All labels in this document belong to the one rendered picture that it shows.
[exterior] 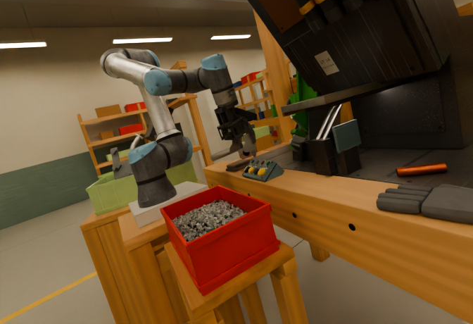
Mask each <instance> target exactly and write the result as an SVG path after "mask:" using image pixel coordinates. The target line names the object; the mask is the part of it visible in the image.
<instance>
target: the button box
mask: <svg viewBox="0 0 473 324"><path fill-rule="evenodd" d="M252 160H254V159H252ZM252 160H251V161H252ZM257 160H258V159H255V161H254V162H253V163H251V162H250V163H249V165H248V167H249V168H250V167H253V168H254V169H255V168H259V170H260V169H261V168H264V169H265V172H264V174H263V175H261V176H259V175H258V174H257V173H256V174H254V173H253V172H252V173H249V172H246V173H245V172H243V174H242V176H244V177H247V178H250V179H253V180H258V181H262V182H267V181H269V180H272V179H274V178H276V177H279V176H280V175H283V173H284V170H283V169H282V168H281V167H280V166H279V165H278V164H277V163H276V162H274V161H270V164H269V165H268V166H267V165H266V163H267V162H268V161H266V160H260V159H259V160H260V162H259V163H258V164H256V161H257ZM262 161H265V162H264V164H262V165H261V162H262Z"/></svg>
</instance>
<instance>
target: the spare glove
mask: <svg viewBox="0 0 473 324"><path fill-rule="evenodd" d="M376 204H377V208H378V209H381V210H386V211H397V212H403V213H414V214H418V213H421V212H422V213H423V215H424V216H426V217H430V218H438V219H443V220H451V221H456V222H461V223H469V224H473V189H470V188H466V187H459V186H455V185H449V184H442V185H440V186H439V187H436V188H434V189H432V188H430V187H420V186H414V185H399V186H398V189H393V188H388V189H386V191H385V193H383V192H382V193H379V195H378V199H377V201H376Z"/></svg>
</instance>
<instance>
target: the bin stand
mask: <svg viewBox="0 0 473 324"><path fill-rule="evenodd" d="M280 242H281V244H279V245H278V246H279V250H278V251H276V252H275V253H273V254H272V255H270V256H268V257H267V258H265V259H263V260H262V261H260V262H259V263H257V264H255V265H254V266H252V267H250V268H249V269H248V270H245V271H244V272H242V273H241V274H239V275H238V276H236V277H235V278H233V279H231V280H230V281H228V282H226V283H225V284H223V285H221V286H220V287H218V288H217V289H215V290H213V291H212V292H210V293H209V294H207V295H205V296H202V295H201V293H200V292H199V291H198V289H197V287H196V285H195V284H194V281H193V280H192V279H191V276H190V274H189V273H188V271H187V269H186V268H185V266H184V264H183V263H182V260H181V258H180V257H179V255H178V253H177V252H176V250H175V248H174V247H173V245H172V242H168V243H167V244H164V245H163V246H164V250H165V253H166V256H167V258H168V262H169V264H170V267H171V269H172V271H173V273H174V276H175V278H176V281H177V284H178V287H179V290H180V293H181V295H182V299H183V302H184V305H185V309H186V311H187V315H188V317H189V321H190V323H191V324H225V322H224V319H223V317H222V316H221V314H220V312H219V311H218V309H217V306H219V305H220V304H222V303H223V302H225V301H227V300H228V299H230V298H231V297H233V296H234V295H235V294H237V293H239V292H240V291H241V293H242V296H243V299H244V303H245V306H246V310H247V314H248V318H249V320H250V323H251V324H267V321H266V317H265V313H264V310H263V305H262V303H261V300H260V295H259V292H258V288H257V284H256V281H257V280H259V279H261V278H262V277H263V276H265V275H267V274H268V273H270V278H271V281H272V286H273V289H274V291H275V296H276V300H277V304H278V307H279V312H280V315H281V318H282V322H283V324H309V323H308V318H307V315H306V312H305V307H304V303H303V298H302V295H301V290H300V287H299V283H298V278H297V275H296V271H297V270H298V266H297V262H296V258H295V254H294V249H293V248H292V247H290V246H289V245H288V244H285V243H284V242H282V241H280Z"/></svg>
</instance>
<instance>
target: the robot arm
mask: <svg viewBox="0 0 473 324"><path fill-rule="evenodd" d="M100 63H101V68H102V70H103V71H104V73H105V74H107V75H109V76H111V77H113V78H115V79H125V80H128V81H130V82H132V83H133V84H134V85H137V86H138V88H139V91H140V92H141V95H142V98H143V100H144V103H145V105H146V108H147V111H148V112H149V115H150V118H151V121H152V123H153V126H154V128H155V131H156V134H157V135H158V137H157V139H156V142H155V141H153V142H149V143H148V144H145V145H142V146H140V147H137V148H135V149H133V150H131V151H129V152H128V155H127V156H128V159H129V164H130V165H131V168H132V172H133V174H134V178H135V180H136V183H137V187H138V205H139V207H140V208H148V207H151V206H155V205H157V204H161V203H163V202H165V201H167V200H169V199H171V198H173V197H175V196H176V195H177V192H176V189H175V187H174V186H173V185H172V183H171V182H170V181H169V179H168V178H167V175H166V173H165V170H167V169H170V168H173V167H175V166H178V165H182V164H183V163H186V162H187V161H189V160H190V159H191V157H192V154H193V146H192V143H191V141H190V139H188V137H185V136H182V133H181V132H180V131H179V130H177V129H176V127H175V124H174V122H173V120H172V117H171V115H170V112H169V109H168V106H167V104H166V102H165V99H164V97H163V96H165V95H169V94H182V93H189V94H192V93H193V94H194V93H198V92H200V91H203V90H207V89H210V90H211V92H212V95H213V98H214V100H215V104H216V106H217V108H216V109H215V110H214V111H215V114H216V116H217V120H218V122H219V124H220V125H218V126H217V129H218V132H219V134H220V130H221V132H222V135H221V134H220V137H221V140H232V145H231V147H230V148H229V151H230V152H234V151H238V150H239V149H242V148H243V144H242V143H241V140H242V137H243V139H244V142H245V144H244V151H245V152H249V151H251V153H252V154H253V157H256V136H255V132H254V130H253V128H252V127H251V125H250V123H248V122H250V121H252V120H257V114H256V113H252V112H250V111H245V110H243V109H240V108H235V107H234V106H236V105H237V104H238V103H239V102H238V100H237V95H236V92H235V90H234V85H233V83H232V79H231V77H230V74H229V71H228V68H227V64H226V63H225V59H224V57H223V55H222V54H215V55H212V56H209V57H206V58H204V59H202V60H201V67H200V68H197V69H190V70H166V69H163V68H160V62H159V60H158V57H157V56H156V55H155V54H154V53H153V52H152V51H149V50H145V49H121V48H114V49H109V50H107V51H106V52H105V53H104V54H103V55H102V57H101V61H100ZM245 133H246V134H245ZM244 134H245V135H244Z"/></svg>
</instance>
